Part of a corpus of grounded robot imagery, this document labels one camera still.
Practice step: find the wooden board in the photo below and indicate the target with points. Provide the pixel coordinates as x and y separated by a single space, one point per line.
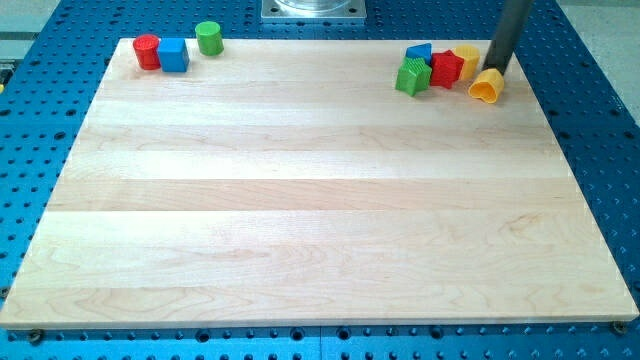
287 182

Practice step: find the blue cube block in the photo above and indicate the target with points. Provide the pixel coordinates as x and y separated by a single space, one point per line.
173 55

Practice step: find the board corner screw left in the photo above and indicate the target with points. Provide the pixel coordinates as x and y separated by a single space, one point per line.
35 336

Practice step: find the board corner screw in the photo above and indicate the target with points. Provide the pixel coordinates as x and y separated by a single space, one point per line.
619 328
35 336

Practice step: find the board corner screw right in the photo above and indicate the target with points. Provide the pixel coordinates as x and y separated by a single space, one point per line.
619 328

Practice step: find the green star block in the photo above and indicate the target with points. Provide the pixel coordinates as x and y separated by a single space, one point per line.
413 76

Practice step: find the blue triangle block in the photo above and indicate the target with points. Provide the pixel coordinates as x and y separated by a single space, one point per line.
421 51

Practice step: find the red star block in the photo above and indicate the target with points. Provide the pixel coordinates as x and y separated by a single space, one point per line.
446 69

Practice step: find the green cylinder block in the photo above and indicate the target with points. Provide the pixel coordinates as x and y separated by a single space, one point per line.
209 38

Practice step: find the yellow heart block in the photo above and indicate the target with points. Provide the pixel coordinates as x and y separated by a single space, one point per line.
487 86

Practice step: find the yellow pentagon block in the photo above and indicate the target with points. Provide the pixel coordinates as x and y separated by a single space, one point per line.
470 56

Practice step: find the red cylinder block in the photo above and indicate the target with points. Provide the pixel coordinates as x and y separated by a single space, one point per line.
145 47

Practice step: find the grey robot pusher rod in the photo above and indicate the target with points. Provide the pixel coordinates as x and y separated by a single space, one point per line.
510 26

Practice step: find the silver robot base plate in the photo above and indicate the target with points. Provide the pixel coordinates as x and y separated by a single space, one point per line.
313 9

